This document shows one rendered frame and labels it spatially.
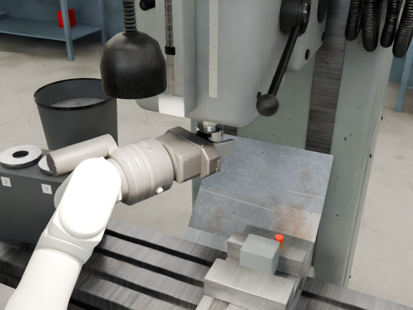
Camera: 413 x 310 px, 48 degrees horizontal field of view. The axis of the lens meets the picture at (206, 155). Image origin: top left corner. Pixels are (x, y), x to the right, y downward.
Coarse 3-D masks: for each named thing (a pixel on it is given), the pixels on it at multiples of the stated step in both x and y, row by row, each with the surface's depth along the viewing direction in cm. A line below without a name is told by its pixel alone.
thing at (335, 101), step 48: (336, 0) 95; (384, 0) 92; (336, 48) 99; (384, 48) 97; (288, 96) 109; (336, 96) 104; (384, 96) 140; (288, 144) 115; (336, 144) 109; (192, 192) 135; (336, 192) 115; (336, 240) 121
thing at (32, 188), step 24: (0, 168) 100; (24, 168) 100; (48, 168) 97; (0, 192) 101; (24, 192) 99; (48, 192) 97; (0, 216) 105; (24, 216) 103; (48, 216) 100; (24, 240) 107
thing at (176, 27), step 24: (168, 0) 56; (192, 0) 58; (168, 24) 58; (192, 24) 59; (168, 48) 59; (192, 48) 61; (168, 72) 61; (192, 72) 62; (168, 96) 62; (192, 96) 64
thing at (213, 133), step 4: (200, 124) 78; (220, 124) 78; (196, 128) 77; (200, 128) 77; (204, 128) 77; (216, 128) 77; (220, 128) 77; (196, 132) 77; (200, 132) 76; (204, 132) 76; (208, 132) 75; (212, 132) 75; (216, 132) 76; (220, 132) 76; (204, 136) 76; (208, 136) 76; (212, 136) 76; (216, 136) 76
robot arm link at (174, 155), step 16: (176, 128) 78; (128, 144) 70; (144, 144) 69; (160, 144) 70; (176, 144) 73; (192, 144) 73; (208, 144) 73; (144, 160) 67; (160, 160) 68; (176, 160) 71; (192, 160) 71; (208, 160) 71; (160, 176) 68; (176, 176) 72; (192, 176) 73; (160, 192) 70
